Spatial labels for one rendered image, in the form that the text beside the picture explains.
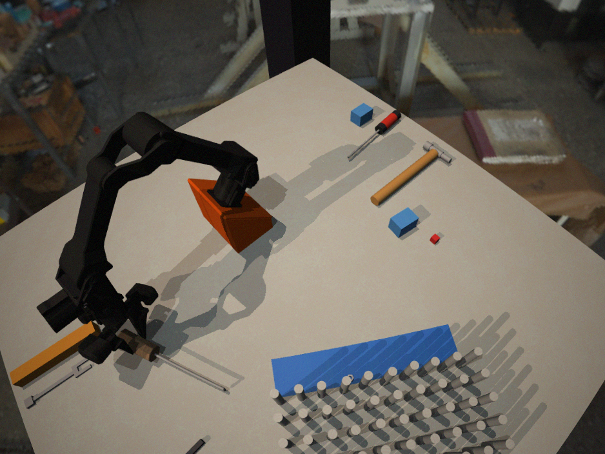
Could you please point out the orange rectangular bar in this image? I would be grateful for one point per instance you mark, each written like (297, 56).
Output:
(53, 355)

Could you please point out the blue flat strip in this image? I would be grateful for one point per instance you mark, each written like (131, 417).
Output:
(376, 356)

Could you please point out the wooden-handled hammer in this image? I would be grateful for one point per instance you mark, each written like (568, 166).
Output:
(411, 171)

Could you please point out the blue block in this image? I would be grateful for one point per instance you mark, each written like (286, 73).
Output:
(361, 114)
(403, 222)

